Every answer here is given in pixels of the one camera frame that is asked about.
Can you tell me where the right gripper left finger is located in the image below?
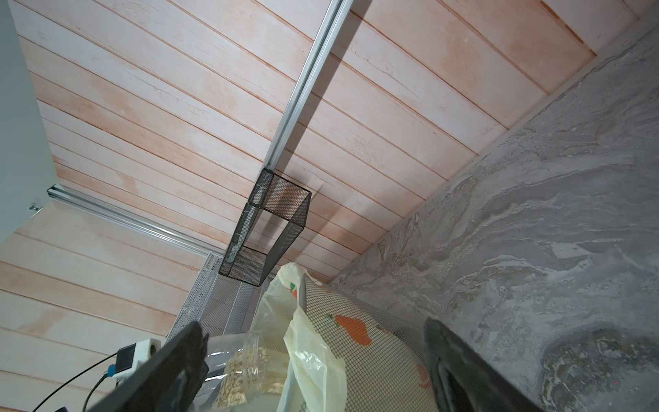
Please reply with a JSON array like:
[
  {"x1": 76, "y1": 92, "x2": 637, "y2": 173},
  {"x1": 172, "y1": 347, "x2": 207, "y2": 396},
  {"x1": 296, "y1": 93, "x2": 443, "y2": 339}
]
[{"x1": 91, "y1": 321, "x2": 209, "y2": 412}]

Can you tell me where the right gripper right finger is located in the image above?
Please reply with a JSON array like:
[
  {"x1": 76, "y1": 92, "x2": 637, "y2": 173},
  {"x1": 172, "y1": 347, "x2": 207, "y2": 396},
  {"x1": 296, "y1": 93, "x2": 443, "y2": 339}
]
[{"x1": 423, "y1": 318, "x2": 541, "y2": 411}]

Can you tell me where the glass oatmeal jar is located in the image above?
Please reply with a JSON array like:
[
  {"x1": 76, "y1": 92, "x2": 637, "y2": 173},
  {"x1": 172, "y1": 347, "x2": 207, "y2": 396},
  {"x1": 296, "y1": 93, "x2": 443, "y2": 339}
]
[{"x1": 190, "y1": 333, "x2": 289, "y2": 411}]

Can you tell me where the grey trash bin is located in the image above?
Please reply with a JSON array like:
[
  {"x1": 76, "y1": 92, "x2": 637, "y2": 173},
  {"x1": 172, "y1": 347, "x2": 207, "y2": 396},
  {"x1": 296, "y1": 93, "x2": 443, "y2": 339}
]
[{"x1": 304, "y1": 280, "x2": 438, "y2": 411}]

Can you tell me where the white wire mesh shelf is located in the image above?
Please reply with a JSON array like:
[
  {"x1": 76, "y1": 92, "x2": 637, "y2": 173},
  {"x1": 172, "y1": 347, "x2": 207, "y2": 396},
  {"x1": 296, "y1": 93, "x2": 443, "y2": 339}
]
[{"x1": 166, "y1": 252, "x2": 268, "y2": 341}]

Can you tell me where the black wire mesh basket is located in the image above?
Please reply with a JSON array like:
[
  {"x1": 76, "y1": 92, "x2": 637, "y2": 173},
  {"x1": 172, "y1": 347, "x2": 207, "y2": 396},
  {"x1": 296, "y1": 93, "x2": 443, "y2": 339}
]
[{"x1": 219, "y1": 169, "x2": 312, "y2": 287}]

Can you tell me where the horizontal aluminium frame bar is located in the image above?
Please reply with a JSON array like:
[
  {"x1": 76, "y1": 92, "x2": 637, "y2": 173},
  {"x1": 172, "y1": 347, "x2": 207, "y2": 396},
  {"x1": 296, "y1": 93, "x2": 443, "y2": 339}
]
[{"x1": 262, "y1": 0, "x2": 354, "y2": 171}]

